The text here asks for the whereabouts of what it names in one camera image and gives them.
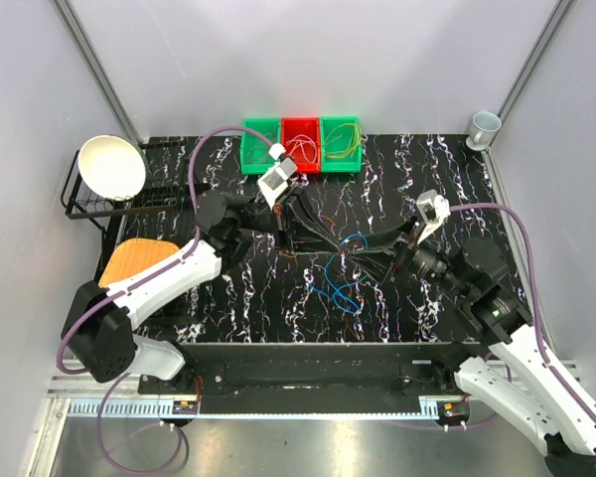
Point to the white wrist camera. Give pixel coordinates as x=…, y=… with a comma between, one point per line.
x=274, y=182
x=432, y=210

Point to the black wire dish rack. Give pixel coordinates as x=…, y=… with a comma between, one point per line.
x=161, y=210

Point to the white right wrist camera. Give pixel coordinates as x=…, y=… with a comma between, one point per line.
x=432, y=210

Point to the right green plastic bin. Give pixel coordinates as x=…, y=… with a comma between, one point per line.
x=342, y=144

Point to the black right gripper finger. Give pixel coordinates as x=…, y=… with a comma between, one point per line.
x=385, y=241
x=377, y=266

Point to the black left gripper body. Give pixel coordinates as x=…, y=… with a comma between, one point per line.
x=282, y=222

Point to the green plastic bin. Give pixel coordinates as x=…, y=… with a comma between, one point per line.
x=342, y=144
x=254, y=157

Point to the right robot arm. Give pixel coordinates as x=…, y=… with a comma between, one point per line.
x=551, y=410

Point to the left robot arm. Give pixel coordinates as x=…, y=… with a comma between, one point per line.
x=100, y=329

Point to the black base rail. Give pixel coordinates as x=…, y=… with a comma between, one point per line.
x=327, y=379

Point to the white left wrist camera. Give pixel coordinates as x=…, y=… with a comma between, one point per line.
x=274, y=182

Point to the white bowl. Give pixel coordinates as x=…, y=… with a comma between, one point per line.
x=112, y=167

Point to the left green plastic bin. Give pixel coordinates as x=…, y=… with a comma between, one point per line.
x=254, y=157

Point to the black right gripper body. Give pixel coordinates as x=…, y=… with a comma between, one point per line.
x=403, y=252

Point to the red plastic bin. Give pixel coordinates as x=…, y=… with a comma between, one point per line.
x=301, y=137

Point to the white mug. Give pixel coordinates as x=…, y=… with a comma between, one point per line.
x=483, y=129

